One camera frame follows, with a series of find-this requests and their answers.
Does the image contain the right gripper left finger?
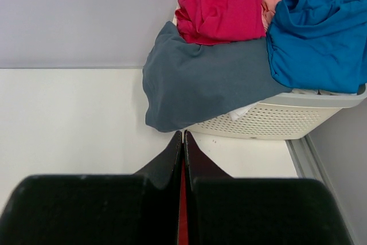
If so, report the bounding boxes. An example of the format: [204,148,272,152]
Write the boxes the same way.
[1,131,182,244]

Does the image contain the right side aluminium rail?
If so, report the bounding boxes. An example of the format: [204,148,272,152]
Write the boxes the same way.
[286,135,325,183]

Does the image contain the magenta t-shirt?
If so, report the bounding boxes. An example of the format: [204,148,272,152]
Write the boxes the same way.
[175,0,266,45]

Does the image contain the slate blue t-shirt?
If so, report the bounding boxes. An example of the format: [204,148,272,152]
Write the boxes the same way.
[142,21,292,133]

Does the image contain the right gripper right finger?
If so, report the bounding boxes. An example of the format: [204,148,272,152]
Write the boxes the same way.
[183,131,352,244]

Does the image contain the white laundry basket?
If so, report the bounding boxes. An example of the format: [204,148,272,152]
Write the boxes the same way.
[187,85,366,140]

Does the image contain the white garment in basket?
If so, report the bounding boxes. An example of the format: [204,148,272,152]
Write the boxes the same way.
[228,104,255,121]

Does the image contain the dark red t-shirt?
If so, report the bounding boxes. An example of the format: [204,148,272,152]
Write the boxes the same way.
[178,165,189,245]

